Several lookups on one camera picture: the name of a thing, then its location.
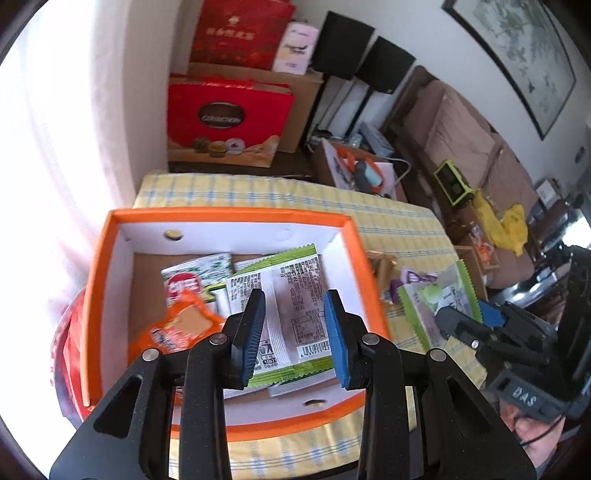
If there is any green seaweed snack packet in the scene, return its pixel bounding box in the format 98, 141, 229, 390
232, 256, 280, 274
161, 253, 234, 308

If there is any orange cardboard box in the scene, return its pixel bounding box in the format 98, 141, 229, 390
81, 208, 393, 441

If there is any gold snack packet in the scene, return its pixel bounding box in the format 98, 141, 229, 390
367, 250, 400, 283

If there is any yellow checked tablecloth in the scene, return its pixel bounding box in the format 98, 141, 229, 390
134, 172, 488, 480

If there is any black speaker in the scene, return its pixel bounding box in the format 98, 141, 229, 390
356, 36, 416, 95
311, 10, 376, 79

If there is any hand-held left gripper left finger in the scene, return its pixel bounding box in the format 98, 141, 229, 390
48, 288, 267, 480

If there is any green portable radio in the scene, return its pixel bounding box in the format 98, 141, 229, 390
433, 159, 472, 209

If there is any red gift box on top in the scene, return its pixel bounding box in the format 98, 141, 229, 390
189, 0, 296, 71

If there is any brown cardboard box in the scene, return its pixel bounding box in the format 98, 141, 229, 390
187, 62, 325, 154

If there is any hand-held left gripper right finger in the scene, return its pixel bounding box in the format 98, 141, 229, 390
322, 290, 539, 480

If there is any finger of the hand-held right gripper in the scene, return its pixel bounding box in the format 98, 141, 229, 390
478, 300, 555, 343
436, 307, 550, 371

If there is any cardboard box of snacks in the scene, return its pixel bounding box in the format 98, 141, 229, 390
455, 203, 502, 278

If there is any pink tissue pack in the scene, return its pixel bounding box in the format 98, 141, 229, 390
271, 21, 320, 75

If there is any green-edged white snack packet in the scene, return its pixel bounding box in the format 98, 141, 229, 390
225, 244, 334, 388
397, 259, 485, 352

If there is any brown sofa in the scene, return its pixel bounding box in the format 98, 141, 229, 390
383, 65, 555, 287

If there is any red container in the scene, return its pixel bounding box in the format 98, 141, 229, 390
48, 286, 93, 430

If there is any open box with tools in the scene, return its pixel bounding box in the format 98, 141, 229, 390
321, 138, 398, 199

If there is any purple snack packet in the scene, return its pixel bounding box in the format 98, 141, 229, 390
388, 267, 440, 304

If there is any yellow plastic bag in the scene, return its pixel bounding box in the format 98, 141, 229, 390
501, 204, 527, 257
475, 190, 509, 245

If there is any red collection gift bag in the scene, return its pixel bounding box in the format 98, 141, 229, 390
166, 74, 296, 169

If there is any grey device box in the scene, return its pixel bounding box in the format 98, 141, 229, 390
358, 121, 395, 155

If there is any white curtain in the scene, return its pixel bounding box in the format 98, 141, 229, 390
14, 0, 185, 287

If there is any orange snack packet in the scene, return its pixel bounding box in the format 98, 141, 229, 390
128, 290, 228, 355

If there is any framed wall picture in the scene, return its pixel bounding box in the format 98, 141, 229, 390
441, 0, 578, 140

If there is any beige sofa cushion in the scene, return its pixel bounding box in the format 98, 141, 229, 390
425, 83, 497, 185
480, 134, 541, 208

